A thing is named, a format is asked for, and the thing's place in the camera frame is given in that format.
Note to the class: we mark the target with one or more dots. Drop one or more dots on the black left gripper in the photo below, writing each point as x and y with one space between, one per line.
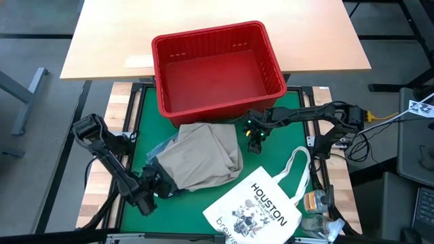
151 188

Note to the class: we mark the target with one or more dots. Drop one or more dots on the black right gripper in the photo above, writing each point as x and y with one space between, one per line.
256 127

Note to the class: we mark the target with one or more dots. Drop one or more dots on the light blue denim jeans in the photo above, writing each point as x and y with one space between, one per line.
159 149

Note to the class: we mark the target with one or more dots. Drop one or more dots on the beige garment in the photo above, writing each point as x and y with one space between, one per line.
203 156

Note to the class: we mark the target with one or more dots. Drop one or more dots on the red plastic laundry bin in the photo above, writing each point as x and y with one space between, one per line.
217 78

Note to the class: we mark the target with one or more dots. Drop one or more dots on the white printed tote bag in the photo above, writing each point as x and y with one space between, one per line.
257 210

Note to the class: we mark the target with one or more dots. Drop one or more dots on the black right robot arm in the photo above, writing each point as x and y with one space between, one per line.
318 117

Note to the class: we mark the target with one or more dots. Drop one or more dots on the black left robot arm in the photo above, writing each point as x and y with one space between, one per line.
108 152

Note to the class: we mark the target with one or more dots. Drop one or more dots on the wooden side board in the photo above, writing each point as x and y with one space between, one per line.
342 189
98 189

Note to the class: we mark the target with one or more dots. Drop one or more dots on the orange label pump bottle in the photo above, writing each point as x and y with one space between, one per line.
315 201

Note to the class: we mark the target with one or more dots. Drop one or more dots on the yellow power plug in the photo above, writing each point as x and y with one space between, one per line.
370 117

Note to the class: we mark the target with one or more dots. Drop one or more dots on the clear spray bottle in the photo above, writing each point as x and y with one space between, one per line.
320 227

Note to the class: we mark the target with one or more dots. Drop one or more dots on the white label strip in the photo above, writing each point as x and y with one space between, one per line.
139 61

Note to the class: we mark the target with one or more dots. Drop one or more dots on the light wooden desk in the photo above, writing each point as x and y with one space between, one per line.
118 34

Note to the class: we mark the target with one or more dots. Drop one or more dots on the grey metal table leg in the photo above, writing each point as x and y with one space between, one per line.
23 91

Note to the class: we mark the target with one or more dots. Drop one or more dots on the grey side desk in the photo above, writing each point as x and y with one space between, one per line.
413 152

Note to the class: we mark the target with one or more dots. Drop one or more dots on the white printed paper flag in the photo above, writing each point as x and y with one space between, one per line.
420 108

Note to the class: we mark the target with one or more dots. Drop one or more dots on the dark laptop keyboard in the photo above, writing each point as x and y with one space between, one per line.
424 210

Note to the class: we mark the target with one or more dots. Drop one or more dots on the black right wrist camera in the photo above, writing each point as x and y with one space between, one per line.
255 147

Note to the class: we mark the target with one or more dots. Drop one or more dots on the black metal table frame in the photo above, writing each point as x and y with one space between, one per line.
305 91

